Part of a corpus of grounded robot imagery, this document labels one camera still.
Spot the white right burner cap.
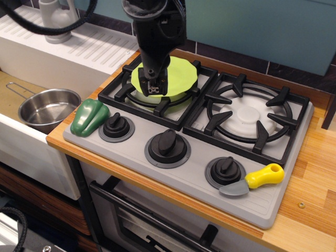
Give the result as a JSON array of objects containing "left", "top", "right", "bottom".
[{"left": 217, "top": 95, "right": 277, "bottom": 139}]

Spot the yellow handled toy knife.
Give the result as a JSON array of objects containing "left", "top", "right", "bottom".
[{"left": 219, "top": 163, "right": 285, "bottom": 196}]

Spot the right black stove knob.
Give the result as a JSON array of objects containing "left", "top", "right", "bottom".
[{"left": 205, "top": 156, "right": 246, "bottom": 189}]

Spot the left black burner grate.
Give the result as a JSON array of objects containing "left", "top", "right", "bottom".
[{"left": 98, "top": 56, "right": 218, "bottom": 131}]

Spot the black stove knob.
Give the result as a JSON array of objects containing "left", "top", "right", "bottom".
[
  {"left": 98, "top": 112, "right": 135, "bottom": 143},
  {"left": 205, "top": 156, "right": 246, "bottom": 189},
  {"left": 144, "top": 129, "right": 191, "bottom": 169}
]

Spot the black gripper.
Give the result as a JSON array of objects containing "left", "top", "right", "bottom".
[{"left": 138, "top": 39, "right": 171, "bottom": 96}]

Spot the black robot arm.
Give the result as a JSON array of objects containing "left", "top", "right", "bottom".
[{"left": 122, "top": 1, "right": 186, "bottom": 97}]

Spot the black braided cable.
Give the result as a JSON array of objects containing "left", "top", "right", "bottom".
[{"left": 0, "top": 0, "right": 98, "bottom": 35}]

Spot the small steel pot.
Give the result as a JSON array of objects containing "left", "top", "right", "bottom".
[{"left": 6, "top": 82, "right": 81, "bottom": 134}]

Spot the middle black stove knob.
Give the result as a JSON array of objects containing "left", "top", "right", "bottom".
[{"left": 144, "top": 129, "right": 191, "bottom": 169}]

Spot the grey toy stove top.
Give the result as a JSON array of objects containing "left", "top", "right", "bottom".
[{"left": 64, "top": 73, "right": 314, "bottom": 229}]

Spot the light green plastic plate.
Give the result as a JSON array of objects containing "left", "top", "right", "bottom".
[{"left": 131, "top": 56, "right": 198, "bottom": 97}]

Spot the black burner grate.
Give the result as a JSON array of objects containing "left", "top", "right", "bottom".
[
  {"left": 98, "top": 56, "right": 218, "bottom": 131},
  {"left": 183, "top": 72, "right": 313, "bottom": 166}
]

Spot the green toy bell pepper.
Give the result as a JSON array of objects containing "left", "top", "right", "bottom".
[{"left": 70, "top": 99, "right": 110, "bottom": 138}]

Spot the left black stove knob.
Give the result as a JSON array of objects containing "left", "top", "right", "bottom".
[{"left": 98, "top": 112, "right": 135, "bottom": 143}]

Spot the toy oven door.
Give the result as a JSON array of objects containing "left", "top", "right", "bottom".
[{"left": 88, "top": 176, "right": 260, "bottom": 251}]

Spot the white toy sink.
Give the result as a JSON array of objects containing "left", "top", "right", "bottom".
[{"left": 1, "top": 16, "right": 138, "bottom": 200}]

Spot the grey toy faucet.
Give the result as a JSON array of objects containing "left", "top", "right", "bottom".
[{"left": 38, "top": 0, "right": 79, "bottom": 29}]

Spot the right black burner grate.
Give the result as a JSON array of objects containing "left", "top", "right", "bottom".
[{"left": 183, "top": 72, "right": 313, "bottom": 166}]

